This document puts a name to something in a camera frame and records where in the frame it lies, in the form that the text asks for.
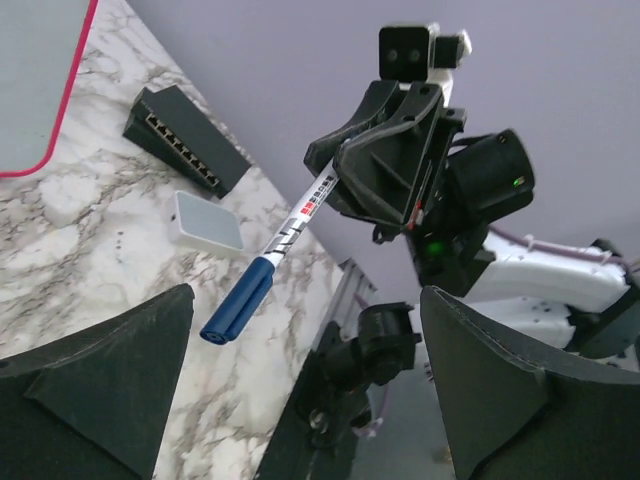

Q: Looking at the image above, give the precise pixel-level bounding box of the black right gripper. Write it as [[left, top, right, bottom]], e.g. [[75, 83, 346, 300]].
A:
[[303, 80, 467, 244]]

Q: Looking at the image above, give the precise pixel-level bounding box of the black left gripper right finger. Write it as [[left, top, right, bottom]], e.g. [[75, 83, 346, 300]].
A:
[[420, 288, 639, 479]]

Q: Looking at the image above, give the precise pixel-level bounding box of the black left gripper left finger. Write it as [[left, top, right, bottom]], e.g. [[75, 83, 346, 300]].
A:
[[1, 284, 194, 480]]

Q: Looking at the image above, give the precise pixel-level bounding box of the white blue whiteboard marker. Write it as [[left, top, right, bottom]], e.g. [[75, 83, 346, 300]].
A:
[[199, 163, 338, 345]]

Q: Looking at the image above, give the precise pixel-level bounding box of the pink framed whiteboard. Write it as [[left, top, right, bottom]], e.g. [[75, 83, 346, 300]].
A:
[[1, 0, 98, 178]]

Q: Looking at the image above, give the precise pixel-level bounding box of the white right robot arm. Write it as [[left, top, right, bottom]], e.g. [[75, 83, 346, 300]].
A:
[[298, 80, 639, 469]]

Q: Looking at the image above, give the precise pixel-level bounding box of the white grey small box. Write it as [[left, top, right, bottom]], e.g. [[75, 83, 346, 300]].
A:
[[166, 191, 244, 258]]

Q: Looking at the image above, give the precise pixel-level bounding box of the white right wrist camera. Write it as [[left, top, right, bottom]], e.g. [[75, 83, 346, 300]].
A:
[[378, 23, 472, 97]]

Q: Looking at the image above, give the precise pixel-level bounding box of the aluminium front rail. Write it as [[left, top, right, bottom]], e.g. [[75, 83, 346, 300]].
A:
[[322, 259, 379, 340]]

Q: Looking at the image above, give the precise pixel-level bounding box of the black network switch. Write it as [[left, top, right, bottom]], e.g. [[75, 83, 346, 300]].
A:
[[123, 85, 250, 199]]

